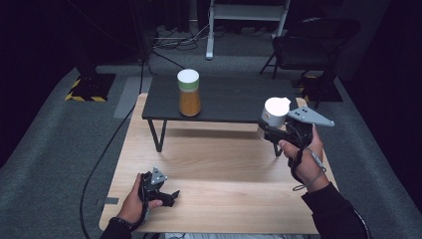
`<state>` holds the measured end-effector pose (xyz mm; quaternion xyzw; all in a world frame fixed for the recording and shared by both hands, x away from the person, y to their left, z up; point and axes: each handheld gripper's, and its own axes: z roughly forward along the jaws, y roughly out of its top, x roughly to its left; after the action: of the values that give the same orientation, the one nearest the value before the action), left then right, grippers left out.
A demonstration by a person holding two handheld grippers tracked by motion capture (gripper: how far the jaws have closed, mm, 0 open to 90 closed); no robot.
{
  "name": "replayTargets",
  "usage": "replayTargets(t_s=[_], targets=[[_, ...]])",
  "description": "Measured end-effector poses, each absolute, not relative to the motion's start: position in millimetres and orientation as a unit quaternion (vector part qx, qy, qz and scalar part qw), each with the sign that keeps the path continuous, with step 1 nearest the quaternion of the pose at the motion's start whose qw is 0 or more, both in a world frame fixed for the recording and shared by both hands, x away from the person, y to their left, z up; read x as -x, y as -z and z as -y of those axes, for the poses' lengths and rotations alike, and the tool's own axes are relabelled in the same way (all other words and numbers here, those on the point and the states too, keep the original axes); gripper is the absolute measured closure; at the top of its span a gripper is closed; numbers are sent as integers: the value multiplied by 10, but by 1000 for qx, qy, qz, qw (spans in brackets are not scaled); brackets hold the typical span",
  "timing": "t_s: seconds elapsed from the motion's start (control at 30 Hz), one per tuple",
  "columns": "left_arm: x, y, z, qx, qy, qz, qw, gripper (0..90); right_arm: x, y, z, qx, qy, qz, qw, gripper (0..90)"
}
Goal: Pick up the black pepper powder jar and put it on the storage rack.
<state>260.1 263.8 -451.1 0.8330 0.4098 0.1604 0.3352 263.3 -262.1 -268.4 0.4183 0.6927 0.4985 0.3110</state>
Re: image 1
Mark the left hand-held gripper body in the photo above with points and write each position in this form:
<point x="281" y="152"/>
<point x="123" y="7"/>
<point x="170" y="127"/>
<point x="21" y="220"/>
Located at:
<point x="152" y="191"/>

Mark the black folding chair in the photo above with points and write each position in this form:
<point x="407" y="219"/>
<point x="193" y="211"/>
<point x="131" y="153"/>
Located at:
<point x="312" y="46"/>

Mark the black wristband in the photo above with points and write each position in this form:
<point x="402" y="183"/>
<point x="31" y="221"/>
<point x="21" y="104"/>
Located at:
<point x="122" y="223"/>

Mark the black stand base striped tape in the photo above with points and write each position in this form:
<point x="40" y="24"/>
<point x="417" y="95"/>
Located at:
<point x="94" y="87"/>
<point x="326" y="93"/>

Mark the grey tape strip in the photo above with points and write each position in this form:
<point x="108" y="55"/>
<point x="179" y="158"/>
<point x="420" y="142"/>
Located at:
<point x="111" y="200"/>

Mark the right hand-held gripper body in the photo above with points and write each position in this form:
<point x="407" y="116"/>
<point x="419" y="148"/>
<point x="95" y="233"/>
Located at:
<point x="300" y="132"/>

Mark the black raised shelf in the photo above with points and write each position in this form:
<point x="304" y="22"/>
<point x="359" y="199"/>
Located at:
<point x="229" y="99"/>

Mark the orange spice bottle white lid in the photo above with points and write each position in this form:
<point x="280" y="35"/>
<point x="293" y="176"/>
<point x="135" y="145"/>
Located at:
<point x="189" y="103"/>

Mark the white bottle with spout lid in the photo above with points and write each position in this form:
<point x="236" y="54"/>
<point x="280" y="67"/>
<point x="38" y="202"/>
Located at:
<point x="274" y="111"/>

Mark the person's right hand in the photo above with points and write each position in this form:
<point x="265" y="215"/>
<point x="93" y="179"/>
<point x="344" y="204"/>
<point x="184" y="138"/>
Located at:
<point x="308" y="169"/>

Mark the white metal stand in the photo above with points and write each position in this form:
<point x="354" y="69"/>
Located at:
<point x="245" y="11"/>

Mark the person's left hand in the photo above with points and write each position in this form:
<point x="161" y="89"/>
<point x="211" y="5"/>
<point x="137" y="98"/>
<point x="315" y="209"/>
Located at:
<point x="132" y="207"/>

